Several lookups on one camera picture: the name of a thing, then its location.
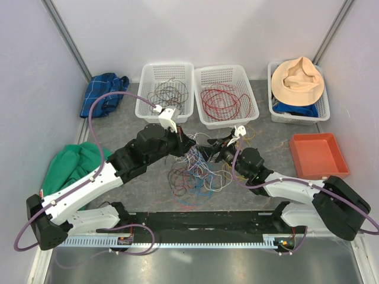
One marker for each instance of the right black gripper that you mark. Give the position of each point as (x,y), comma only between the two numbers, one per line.
(222,147)

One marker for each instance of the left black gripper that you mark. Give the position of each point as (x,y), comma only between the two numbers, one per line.
(183,142)

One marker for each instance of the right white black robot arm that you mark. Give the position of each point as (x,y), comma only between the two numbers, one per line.
(324,205)

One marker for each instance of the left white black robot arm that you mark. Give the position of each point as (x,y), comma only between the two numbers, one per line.
(55,217)

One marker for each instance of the middle white plastic basket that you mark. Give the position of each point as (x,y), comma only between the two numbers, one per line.
(224,96)

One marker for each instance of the white plastic basket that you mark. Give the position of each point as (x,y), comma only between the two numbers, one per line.
(224,96)
(169,84)
(322,105)

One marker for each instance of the left white plastic basket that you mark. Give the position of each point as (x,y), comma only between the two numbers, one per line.
(169,84)

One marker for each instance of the orange plastic tray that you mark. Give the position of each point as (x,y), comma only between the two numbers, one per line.
(317,156)

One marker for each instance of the blue cloth in basket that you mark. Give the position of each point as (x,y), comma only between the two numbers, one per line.
(304,111)

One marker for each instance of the blue plaid cloth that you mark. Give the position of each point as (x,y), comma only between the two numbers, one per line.
(98,86)

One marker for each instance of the beige bucket hat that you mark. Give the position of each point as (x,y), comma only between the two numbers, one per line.
(297,82)

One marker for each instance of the green cloth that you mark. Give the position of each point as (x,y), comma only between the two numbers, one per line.
(69,165)

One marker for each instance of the right white plastic basket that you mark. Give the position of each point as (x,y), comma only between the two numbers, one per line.
(322,105)

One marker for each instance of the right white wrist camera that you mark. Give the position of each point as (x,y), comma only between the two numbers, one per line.
(237,133)

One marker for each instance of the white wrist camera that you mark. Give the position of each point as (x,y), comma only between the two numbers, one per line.
(167,117)
(237,133)

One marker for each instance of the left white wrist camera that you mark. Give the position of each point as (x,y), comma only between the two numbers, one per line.
(167,117)

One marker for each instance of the light blue cable duct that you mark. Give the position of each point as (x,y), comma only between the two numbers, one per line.
(114,242)

